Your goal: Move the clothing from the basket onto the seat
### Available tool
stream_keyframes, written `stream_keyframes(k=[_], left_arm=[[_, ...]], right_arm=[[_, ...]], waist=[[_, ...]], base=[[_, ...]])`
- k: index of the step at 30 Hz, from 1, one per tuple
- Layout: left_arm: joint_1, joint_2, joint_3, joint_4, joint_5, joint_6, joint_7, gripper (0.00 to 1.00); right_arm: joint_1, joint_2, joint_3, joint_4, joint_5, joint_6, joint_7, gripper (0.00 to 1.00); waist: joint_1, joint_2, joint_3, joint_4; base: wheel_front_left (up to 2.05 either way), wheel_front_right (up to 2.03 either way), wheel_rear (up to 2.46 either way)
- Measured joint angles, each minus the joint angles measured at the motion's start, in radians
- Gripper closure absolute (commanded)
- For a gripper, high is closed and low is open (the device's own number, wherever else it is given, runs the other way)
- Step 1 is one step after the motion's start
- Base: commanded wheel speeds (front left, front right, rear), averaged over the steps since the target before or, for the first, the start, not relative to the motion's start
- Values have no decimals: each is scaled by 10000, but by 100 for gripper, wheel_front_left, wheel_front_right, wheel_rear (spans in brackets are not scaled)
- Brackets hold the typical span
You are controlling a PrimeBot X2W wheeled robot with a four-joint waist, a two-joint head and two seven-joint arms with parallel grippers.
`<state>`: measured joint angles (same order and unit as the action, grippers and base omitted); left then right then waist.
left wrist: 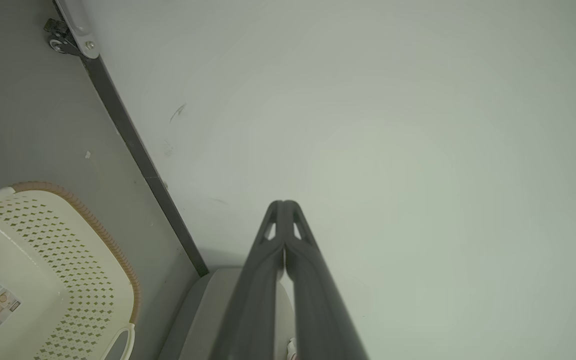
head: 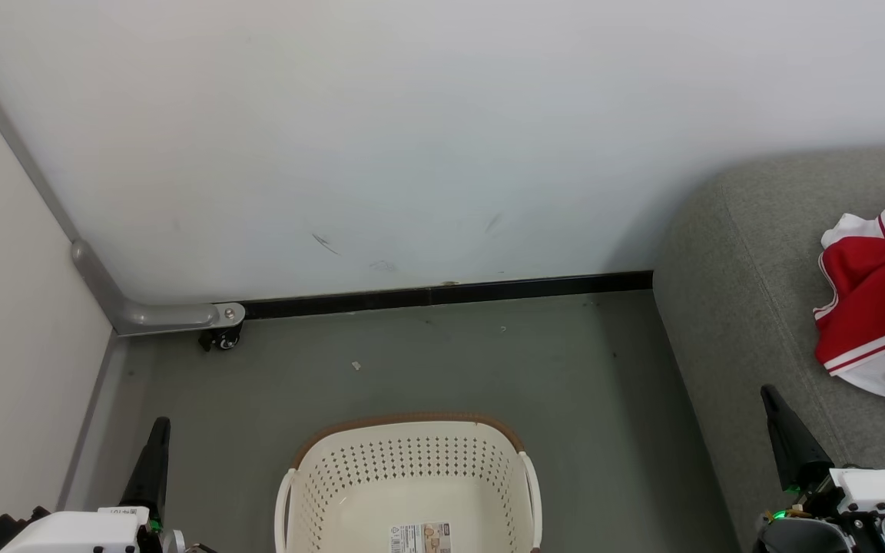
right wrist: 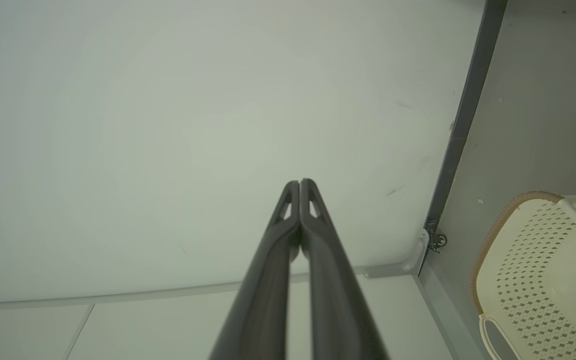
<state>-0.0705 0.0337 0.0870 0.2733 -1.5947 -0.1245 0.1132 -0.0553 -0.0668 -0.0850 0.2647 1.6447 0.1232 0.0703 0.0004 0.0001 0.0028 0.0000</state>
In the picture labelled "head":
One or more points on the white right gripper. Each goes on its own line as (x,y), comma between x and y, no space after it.
(884,495)

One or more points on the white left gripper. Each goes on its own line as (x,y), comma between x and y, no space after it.
(81,534)

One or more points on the red and white jersey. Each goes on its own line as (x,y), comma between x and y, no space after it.
(873,299)

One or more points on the cream perforated laundry basket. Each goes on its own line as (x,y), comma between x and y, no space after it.
(412,476)

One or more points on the printed basket label sticker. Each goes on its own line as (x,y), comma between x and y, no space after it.
(419,539)

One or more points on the grey metal partition foot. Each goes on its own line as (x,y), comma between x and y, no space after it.
(158,316)

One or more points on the grey fabric sofa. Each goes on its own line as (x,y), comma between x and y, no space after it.
(757,269)

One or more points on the black baseboard strip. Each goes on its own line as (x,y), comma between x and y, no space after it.
(450,293)

